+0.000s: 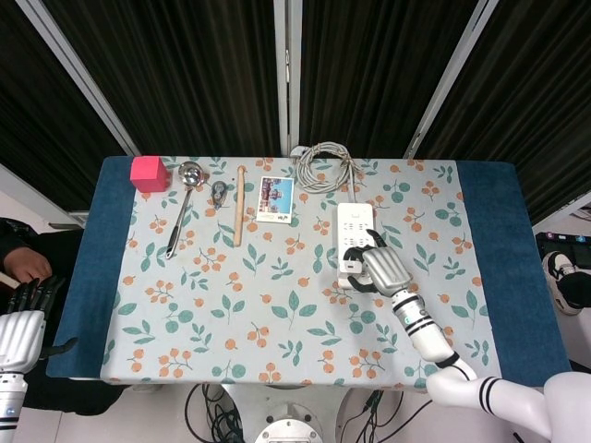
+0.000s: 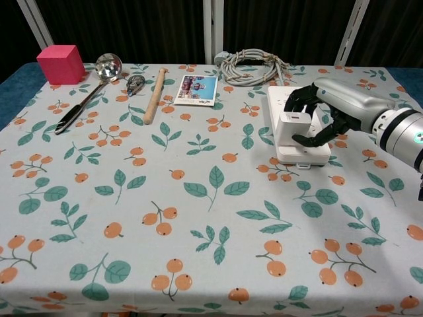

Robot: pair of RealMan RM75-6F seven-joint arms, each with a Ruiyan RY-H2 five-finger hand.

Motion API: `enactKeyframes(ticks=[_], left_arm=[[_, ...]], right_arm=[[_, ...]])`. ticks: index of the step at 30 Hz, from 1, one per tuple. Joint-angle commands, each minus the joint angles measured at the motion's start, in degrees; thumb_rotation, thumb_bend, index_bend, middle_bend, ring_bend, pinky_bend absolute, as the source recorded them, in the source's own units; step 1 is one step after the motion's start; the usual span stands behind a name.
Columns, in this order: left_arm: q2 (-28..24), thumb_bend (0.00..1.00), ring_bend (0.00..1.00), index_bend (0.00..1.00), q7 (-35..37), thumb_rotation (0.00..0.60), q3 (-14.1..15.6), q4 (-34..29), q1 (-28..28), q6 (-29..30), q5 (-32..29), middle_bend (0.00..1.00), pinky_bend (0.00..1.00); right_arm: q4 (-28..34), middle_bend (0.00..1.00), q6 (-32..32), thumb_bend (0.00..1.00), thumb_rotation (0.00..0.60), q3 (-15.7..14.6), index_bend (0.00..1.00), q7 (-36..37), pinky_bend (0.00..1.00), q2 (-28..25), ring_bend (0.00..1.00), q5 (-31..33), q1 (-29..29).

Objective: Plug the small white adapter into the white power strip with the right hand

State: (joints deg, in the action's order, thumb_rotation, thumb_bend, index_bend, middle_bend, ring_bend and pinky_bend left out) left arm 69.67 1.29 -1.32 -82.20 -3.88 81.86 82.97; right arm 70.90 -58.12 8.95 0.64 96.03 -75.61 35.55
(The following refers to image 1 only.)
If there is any person in black clothing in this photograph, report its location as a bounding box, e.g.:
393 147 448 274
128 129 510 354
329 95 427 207
0 216 126 414

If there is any wooden stick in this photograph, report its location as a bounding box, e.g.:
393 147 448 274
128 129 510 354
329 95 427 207
233 166 246 247

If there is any black device with lit buttons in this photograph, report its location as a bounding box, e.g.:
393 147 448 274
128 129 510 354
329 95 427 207
535 232 591 255

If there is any floral print tablecloth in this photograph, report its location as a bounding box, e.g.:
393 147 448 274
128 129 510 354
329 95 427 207
99 156 504 389

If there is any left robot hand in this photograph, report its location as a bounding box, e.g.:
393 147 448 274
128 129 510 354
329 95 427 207
0 275 79 371

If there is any white metal frame rail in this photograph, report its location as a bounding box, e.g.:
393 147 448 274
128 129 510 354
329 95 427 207
0 163 90 231
530 188 591 233

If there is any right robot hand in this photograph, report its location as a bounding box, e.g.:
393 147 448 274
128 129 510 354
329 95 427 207
344 229 414 297

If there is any blue table cover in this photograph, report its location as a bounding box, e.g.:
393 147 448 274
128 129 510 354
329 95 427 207
44 155 576 389

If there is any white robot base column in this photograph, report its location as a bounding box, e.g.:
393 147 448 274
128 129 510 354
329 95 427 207
221 382 384 443

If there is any pink cube box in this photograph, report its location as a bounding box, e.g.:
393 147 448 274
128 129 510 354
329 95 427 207
129 155 171 193

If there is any black trouser leg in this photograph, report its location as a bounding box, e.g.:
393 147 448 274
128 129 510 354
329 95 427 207
558 271 591 311

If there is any black floor cable bundle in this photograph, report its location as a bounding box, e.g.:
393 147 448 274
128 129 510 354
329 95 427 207
184 382 242 443
359 389 385 443

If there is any steel ladle black handle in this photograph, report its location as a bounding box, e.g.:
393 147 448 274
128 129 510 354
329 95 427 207
165 161 205 259

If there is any black and white sneaker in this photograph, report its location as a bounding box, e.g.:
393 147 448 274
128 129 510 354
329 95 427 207
542 251 584 317

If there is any white power strip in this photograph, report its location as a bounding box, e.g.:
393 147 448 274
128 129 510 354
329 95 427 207
334 201 376 291

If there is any white metal frame post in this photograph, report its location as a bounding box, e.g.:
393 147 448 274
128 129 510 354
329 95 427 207
404 0 501 161
13 0 140 157
272 0 304 156

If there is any photo postcard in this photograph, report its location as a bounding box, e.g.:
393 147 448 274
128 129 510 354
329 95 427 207
255 176 296 225

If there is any white cable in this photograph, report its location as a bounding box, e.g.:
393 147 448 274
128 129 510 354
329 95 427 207
289 141 366 205

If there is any black pleated curtain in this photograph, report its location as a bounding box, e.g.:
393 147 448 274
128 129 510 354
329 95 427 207
41 0 283 157
414 0 591 223
0 0 129 214
298 0 481 158

